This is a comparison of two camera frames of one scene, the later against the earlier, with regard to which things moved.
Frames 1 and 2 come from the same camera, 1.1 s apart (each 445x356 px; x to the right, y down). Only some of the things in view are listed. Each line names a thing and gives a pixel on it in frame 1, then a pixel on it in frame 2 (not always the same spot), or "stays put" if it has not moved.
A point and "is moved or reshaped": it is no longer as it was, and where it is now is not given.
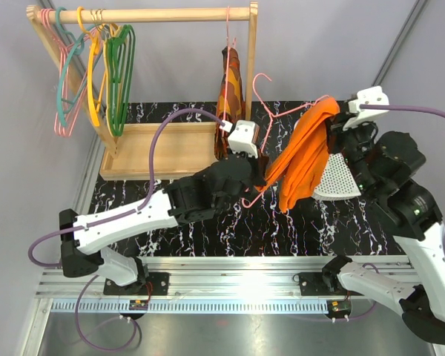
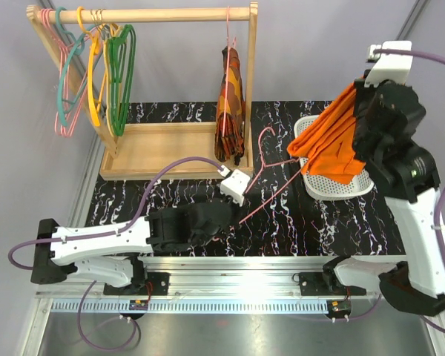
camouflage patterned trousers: (231, 106) stays put
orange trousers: (297, 169) is moved or reshaped
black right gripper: (336, 135) -> (363, 93)
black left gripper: (259, 163) -> (235, 206)
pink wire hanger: (271, 117) -> (262, 170)
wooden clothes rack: (147, 150) stays put
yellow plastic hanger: (94, 47) stays put
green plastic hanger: (122, 65) stays put
